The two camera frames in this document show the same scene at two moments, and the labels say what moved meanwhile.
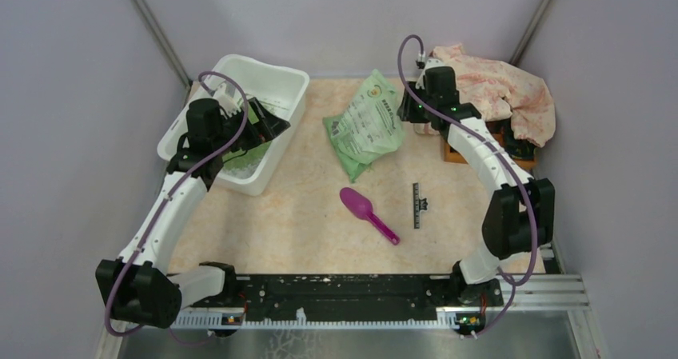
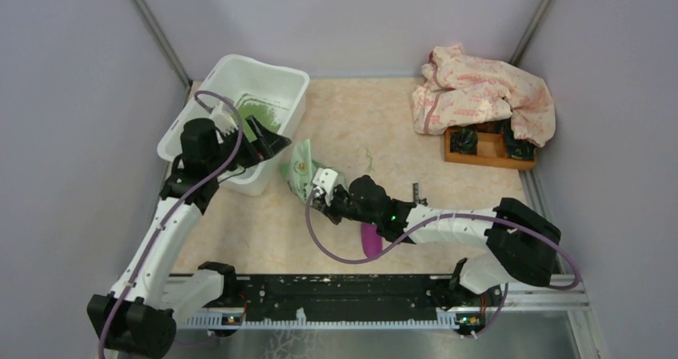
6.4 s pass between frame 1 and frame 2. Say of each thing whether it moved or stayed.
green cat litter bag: moved
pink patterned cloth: stayed
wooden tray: stayed
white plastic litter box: stayed
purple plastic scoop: moved
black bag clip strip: stayed
